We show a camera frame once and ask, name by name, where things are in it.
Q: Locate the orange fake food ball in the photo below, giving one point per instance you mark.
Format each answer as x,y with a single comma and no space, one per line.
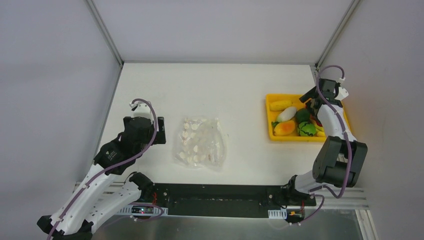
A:
285,128

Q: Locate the dark green fake avocado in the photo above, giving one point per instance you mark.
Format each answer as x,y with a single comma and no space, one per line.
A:
302,115

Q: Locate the green fake food ball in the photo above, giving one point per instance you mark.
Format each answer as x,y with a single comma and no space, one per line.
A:
306,129

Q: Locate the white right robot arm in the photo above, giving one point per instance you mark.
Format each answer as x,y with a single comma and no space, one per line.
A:
339,162

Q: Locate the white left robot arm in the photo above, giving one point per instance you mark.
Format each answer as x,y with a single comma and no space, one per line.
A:
84,213

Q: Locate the yellow plastic tray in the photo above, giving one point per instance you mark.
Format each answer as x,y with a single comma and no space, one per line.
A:
271,117

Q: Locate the yellow fake corn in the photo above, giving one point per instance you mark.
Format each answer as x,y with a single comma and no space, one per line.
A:
280,105

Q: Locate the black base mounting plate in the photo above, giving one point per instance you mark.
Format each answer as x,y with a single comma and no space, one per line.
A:
232,201

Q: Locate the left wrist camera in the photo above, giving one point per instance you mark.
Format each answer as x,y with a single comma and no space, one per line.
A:
140,110

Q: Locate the white fake radish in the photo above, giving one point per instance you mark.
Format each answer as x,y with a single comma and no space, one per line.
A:
287,114

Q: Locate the yellow fake banana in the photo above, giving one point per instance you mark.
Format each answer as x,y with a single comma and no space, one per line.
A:
319,130

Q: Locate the aluminium frame rail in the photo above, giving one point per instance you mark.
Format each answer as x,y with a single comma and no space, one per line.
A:
108,65

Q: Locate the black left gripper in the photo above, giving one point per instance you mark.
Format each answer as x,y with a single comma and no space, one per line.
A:
160,129

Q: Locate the clear zip top bag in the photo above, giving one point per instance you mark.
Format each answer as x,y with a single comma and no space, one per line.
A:
200,143

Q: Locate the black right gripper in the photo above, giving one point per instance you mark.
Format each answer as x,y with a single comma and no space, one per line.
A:
309,96

